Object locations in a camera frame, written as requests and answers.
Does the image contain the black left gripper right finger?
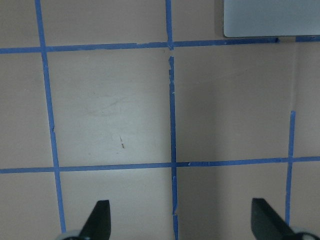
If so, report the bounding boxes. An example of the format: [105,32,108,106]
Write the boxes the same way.
[250,198,300,240]

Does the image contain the silver laptop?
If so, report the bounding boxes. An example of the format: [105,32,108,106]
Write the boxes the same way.
[223,0,320,38]

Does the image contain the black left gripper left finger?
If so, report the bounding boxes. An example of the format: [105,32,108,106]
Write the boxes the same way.
[78,200,111,240]

